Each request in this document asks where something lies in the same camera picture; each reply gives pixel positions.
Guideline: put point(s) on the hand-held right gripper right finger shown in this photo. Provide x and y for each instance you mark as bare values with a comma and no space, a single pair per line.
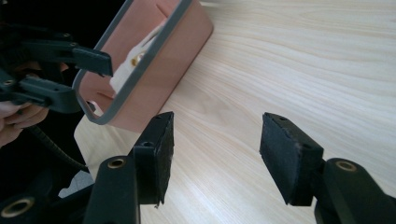
288,158

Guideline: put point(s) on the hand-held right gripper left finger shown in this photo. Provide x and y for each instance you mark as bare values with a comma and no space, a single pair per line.
155,158

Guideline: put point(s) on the beige glove with bear print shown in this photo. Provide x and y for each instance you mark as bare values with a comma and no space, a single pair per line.
124,73

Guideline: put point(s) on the pink basin with grey rim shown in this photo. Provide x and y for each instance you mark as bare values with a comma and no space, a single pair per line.
162,71

